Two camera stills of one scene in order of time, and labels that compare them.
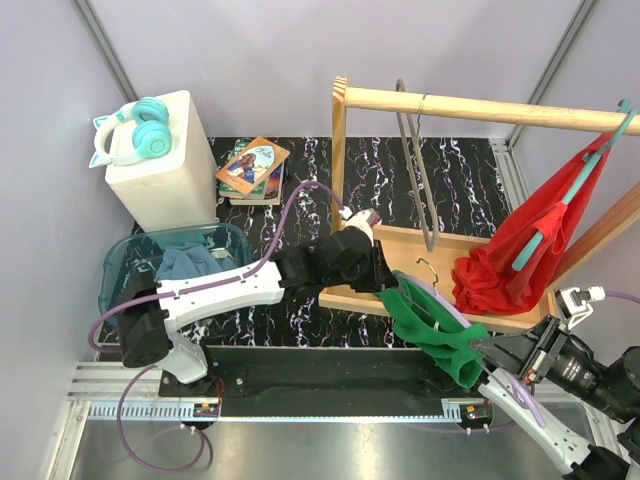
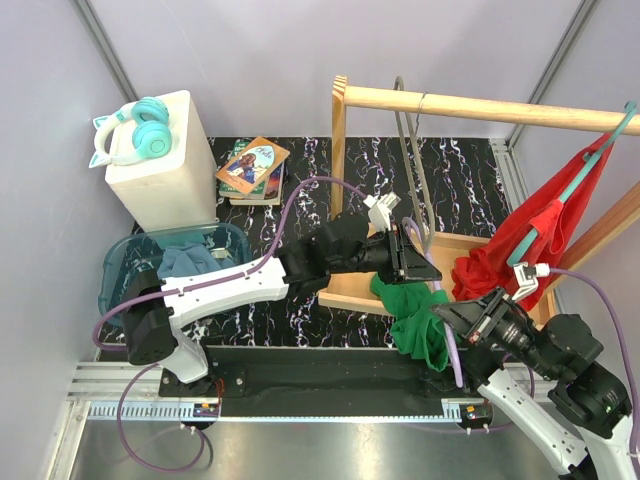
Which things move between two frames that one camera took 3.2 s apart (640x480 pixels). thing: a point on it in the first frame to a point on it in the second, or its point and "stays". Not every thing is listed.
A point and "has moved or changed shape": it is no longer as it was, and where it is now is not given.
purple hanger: (433, 291) has moved or changed shape
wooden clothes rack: (431, 257) stays
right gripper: (526, 354) to (475, 318)
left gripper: (380, 278) to (405, 262)
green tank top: (423, 323) has moved or changed shape
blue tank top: (190, 259) stays
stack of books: (268, 192) stays
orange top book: (254, 165) stays
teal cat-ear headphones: (140, 132) stays
